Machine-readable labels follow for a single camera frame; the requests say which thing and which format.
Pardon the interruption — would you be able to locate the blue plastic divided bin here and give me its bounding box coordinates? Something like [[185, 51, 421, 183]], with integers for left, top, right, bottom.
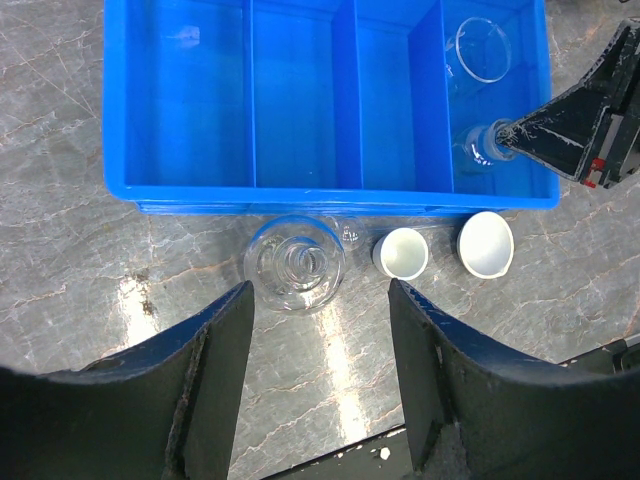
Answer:
[[102, 1, 559, 216]]

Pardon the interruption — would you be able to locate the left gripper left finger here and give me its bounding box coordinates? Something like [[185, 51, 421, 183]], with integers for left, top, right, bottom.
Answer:
[[1, 282, 254, 479]]

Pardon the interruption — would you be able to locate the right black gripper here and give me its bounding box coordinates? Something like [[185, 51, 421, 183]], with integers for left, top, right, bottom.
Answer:
[[497, 17, 639, 189]]

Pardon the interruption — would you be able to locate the small clear glass beaker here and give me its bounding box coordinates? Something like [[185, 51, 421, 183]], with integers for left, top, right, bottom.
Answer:
[[452, 118, 516, 176]]

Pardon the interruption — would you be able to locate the white evaporating dish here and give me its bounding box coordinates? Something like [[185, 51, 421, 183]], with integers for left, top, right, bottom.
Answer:
[[457, 211, 515, 280]]

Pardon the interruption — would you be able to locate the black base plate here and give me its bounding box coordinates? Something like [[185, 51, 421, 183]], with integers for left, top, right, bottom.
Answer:
[[268, 425, 415, 480]]

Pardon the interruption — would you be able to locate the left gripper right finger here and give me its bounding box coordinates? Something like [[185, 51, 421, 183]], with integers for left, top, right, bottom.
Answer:
[[388, 280, 639, 479]]

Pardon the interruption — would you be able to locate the small white crucible cup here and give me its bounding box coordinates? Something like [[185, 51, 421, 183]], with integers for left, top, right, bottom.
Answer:
[[372, 227, 429, 281]]

